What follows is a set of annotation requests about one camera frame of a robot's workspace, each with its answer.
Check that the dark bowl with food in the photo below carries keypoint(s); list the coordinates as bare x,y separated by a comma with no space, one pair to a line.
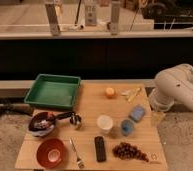
42,124

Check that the yellow banana toy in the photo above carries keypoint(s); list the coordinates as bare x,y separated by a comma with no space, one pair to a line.
131,94

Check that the blue plastic cup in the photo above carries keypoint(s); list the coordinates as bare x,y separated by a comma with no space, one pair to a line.
127,127

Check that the silver fork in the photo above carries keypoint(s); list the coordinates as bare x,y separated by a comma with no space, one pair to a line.
78,159

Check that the white plastic cup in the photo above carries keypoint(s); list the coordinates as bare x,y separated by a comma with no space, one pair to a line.
105,123

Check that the black-handled metal measuring cup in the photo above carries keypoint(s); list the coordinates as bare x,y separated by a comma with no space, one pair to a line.
75,119

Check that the red bowl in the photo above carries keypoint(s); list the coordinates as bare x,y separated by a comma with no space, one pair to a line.
51,153

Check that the orange fruit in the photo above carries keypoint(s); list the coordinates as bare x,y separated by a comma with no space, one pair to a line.
110,92

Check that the black remote control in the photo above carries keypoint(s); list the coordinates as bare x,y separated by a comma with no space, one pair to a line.
100,149

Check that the bunch of dark grapes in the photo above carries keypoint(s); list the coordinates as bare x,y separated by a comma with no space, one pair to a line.
126,151

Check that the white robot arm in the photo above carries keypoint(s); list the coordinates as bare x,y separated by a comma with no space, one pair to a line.
173,84

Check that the green plastic tray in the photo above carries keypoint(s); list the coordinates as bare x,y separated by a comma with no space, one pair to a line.
53,91

